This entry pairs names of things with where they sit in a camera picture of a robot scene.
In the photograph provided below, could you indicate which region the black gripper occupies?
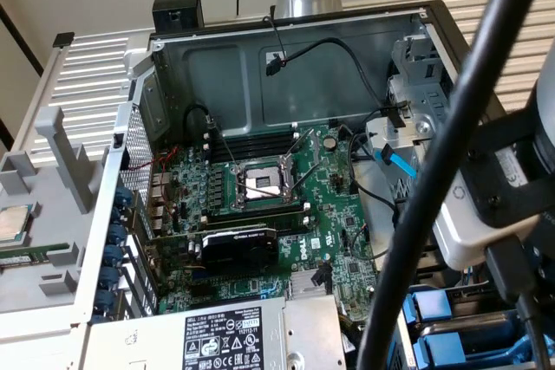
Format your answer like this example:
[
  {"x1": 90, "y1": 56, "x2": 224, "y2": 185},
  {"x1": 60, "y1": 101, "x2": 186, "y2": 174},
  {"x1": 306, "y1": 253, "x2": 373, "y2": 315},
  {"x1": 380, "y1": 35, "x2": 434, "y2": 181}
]
[{"x1": 522, "y1": 209, "x2": 555, "y2": 302}]

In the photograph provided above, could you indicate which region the hard disk with blue bracket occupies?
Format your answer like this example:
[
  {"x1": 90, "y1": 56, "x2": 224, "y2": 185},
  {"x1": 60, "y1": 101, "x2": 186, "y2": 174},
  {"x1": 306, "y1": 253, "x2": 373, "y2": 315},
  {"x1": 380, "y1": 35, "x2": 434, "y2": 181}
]
[
  {"x1": 411, "y1": 313, "x2": 543, "y2": 367},
  {"x1": 401, "y1": 287, "x2": 521, "y2": 328}
]

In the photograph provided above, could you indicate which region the grey disk bay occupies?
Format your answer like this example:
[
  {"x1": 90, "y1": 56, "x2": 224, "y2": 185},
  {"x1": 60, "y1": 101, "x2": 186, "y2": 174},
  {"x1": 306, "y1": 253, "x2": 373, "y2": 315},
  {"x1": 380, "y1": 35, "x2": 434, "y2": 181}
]
[{"x1": 396, "y1": 282, "x2": 555, "y2": 370}]

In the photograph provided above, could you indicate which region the black plastic shroud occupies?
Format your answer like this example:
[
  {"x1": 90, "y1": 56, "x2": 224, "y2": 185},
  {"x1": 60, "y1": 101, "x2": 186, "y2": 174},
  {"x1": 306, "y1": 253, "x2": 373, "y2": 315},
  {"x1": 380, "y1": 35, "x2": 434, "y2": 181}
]
[{"x1": 392, "y1": 198, "x2": 450, "y2": 289}]

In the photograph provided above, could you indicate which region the silver drive cage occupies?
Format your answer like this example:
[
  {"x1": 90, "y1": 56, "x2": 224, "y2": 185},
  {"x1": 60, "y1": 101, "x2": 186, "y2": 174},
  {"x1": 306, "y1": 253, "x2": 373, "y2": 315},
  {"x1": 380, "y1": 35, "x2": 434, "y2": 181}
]
[{"x1": 385, "y1": 34, "x2": 478, "y2": 191}]

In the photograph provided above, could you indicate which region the green motherboard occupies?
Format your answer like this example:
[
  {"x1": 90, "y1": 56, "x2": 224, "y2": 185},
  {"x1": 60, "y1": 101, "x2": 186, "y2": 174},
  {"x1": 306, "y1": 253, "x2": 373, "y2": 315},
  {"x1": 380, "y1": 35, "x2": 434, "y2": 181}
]
[{"x1": 147, "y1": 122, "x2": 394, "y2": 345}]

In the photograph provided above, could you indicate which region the black plug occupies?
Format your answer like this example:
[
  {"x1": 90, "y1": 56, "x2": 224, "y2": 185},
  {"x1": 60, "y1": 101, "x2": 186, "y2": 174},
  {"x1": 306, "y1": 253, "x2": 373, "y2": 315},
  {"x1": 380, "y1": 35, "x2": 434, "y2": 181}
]
[{"x1": 312, "y1": 262, "x2": 334, "y2": 295}]

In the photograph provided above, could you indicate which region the silver heat sink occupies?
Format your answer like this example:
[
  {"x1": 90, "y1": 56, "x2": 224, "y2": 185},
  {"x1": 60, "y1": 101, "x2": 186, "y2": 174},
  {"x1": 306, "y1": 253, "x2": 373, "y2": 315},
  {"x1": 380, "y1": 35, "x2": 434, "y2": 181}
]
[{"x1": 289, "y1": 268, "x2": 333, "y2": 300}]

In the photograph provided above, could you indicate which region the metal locking lever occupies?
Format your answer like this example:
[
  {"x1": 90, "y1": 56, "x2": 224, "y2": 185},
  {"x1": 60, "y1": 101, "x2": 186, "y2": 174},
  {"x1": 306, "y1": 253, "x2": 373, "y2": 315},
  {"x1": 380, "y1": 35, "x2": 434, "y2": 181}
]
[
  {"x1": 206, "y1": 114, "x2": 238, "y2": 170},
  {"x1": 292, "y1": 156, "x2": 326, "y2": 197},
  {"x1": 285, "y1": 127, "x2": 316, "y2": 159}
]

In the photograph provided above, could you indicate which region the metal socket cover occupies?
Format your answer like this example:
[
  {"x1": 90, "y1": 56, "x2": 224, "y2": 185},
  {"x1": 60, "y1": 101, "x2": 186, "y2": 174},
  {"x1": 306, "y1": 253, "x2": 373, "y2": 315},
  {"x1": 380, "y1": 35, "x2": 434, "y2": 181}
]
[{"x1": 279, "y1": 153, "x2": 301, "y2": 191}]

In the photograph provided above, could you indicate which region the black RAM slot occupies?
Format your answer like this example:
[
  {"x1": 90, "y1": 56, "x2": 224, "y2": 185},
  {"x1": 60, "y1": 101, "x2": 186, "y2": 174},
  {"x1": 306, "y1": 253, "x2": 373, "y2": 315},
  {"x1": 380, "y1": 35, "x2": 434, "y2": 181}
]
[
  {"x1": 202, "y1": 133, "x2": 301, "y2": 162},
  {"x1": 203, "y1": 211, "x2": 311, "y2": 235},
  {"x1": 202, "y1": 122, "x2": 301, "y2": 150},
  {"x1": 203, "y1": 200, "x2": 311, "y2": 222}
]

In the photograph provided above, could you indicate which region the CPU socket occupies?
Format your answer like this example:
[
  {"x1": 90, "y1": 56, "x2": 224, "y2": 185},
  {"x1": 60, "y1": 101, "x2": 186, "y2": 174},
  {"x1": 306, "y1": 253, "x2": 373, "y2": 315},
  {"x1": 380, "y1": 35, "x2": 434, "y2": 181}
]
[{"x1": 229, "y1": 155, "x2": 304, "y2": 211}]

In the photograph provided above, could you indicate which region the black graphics card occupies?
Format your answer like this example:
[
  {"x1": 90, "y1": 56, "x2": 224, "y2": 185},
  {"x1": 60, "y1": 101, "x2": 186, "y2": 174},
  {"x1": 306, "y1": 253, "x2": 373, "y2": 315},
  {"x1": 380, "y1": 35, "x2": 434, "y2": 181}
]
[{"x1": 145, "y1": 225, "x2": 279, "y2": 275}]

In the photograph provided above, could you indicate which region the silver power supply with label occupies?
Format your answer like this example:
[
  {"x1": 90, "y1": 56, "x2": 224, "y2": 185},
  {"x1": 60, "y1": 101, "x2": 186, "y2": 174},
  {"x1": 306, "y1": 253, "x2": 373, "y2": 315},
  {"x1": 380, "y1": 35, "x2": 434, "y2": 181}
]
[{"x1": 84, "y1": 295, "x2": 348, "y2": 370}]

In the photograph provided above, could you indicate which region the black expansion slot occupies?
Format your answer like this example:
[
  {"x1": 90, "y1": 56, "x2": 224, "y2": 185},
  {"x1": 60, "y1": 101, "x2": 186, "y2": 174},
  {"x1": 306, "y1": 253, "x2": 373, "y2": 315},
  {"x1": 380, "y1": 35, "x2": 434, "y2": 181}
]
[{"x1": 188, "y1": 283, "x2": 225, "y2": 300}]

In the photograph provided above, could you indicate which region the open PC case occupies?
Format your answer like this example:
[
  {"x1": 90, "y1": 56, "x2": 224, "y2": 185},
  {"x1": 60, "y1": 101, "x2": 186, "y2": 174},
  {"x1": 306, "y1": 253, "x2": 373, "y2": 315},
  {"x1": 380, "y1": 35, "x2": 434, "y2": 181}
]
[{"x1": 71, "y1": 0, "x2": 555, "y2": 370}]

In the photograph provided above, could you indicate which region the grey parts rack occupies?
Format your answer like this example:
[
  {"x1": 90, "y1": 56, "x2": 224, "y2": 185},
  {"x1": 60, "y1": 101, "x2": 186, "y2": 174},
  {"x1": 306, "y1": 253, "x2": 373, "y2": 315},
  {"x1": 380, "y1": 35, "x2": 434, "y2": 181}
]
[{"x1": 0, "y1": 105, "x2": 110, "y2": 315}]

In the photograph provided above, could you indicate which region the green RAM stick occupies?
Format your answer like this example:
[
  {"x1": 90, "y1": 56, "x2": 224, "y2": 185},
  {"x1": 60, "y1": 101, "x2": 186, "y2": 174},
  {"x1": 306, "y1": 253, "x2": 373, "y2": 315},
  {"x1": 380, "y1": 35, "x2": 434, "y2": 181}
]
[{"x1": 0, "y1": 243, "x2": 71, "y2": 268}]

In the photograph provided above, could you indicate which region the silver CPU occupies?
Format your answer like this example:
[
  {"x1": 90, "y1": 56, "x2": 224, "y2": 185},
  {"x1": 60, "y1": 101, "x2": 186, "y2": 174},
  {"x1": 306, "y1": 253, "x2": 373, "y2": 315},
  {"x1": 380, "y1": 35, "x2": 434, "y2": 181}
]
[{"x1": 0, "y1": 204, "x2": 35, "y2": 243}]

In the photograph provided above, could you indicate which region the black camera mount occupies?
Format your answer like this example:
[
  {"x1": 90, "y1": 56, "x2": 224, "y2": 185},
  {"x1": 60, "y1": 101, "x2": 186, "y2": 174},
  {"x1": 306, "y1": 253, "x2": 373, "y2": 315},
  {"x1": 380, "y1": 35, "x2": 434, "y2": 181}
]
[{"x1": 467, "y1": 107, "x2": 555, "y2": 232}]

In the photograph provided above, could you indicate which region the blue data wire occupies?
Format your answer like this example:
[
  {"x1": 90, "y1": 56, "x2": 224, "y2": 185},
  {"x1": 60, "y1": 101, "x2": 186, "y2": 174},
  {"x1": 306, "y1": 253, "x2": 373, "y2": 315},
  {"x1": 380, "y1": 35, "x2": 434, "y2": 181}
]
[{"x1": 375, "y1": 146, "x2": 420, "y2": 180}]

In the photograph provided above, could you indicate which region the black wire with connector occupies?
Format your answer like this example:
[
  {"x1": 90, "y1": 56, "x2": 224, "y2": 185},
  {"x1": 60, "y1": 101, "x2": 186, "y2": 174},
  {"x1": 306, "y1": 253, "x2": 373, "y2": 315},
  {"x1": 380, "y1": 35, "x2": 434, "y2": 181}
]
[{"x1": 264, "y1": 37, "x2": 411, "y2": 128}]

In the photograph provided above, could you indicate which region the black looped wire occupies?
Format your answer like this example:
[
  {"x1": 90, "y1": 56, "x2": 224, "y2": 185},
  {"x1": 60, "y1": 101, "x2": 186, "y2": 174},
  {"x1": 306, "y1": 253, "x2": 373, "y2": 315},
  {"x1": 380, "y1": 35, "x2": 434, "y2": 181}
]
[{"x1": 184, "y1": 103, "x2": 218, "y2": 133}]

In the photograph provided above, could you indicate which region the black box bracket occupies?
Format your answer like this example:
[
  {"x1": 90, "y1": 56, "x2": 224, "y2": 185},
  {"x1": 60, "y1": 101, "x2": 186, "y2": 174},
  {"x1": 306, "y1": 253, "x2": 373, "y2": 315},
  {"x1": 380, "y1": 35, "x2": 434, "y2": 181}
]
[{"x1": 152, "y1": 0, "x2": 205, "y2": 33}]

